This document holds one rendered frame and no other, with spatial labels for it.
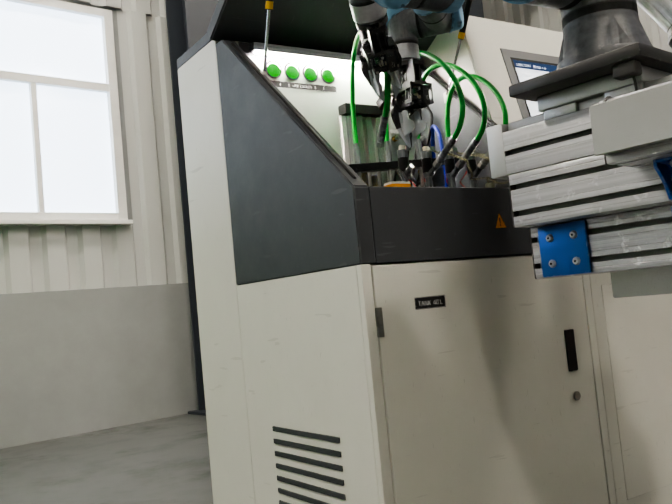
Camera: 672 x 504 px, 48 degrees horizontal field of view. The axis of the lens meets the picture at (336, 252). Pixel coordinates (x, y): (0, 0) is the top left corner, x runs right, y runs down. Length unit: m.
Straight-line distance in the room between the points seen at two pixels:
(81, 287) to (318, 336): 4.11
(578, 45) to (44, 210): 4.70
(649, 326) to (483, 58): 0.90
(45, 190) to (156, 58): 1.45
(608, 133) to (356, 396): 0.78
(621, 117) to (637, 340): 1.14
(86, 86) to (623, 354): 4.65
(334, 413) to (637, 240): 0.75
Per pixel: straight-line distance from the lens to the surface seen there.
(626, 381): 2.08
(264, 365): 1.90
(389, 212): 1.57
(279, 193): 1.78
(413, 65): 1.92
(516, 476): 1.79
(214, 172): 2.11
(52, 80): 5.84
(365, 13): 1.66
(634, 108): 1.06
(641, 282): 1.33
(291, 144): 1.74
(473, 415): 1.69
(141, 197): 5.94
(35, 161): 5.65
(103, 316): 5.66
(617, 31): 1.27
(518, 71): 2.42
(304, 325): 1.71
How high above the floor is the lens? 0.71
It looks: 4 degrees up
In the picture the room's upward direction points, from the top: 6 degrees counter-clockwise
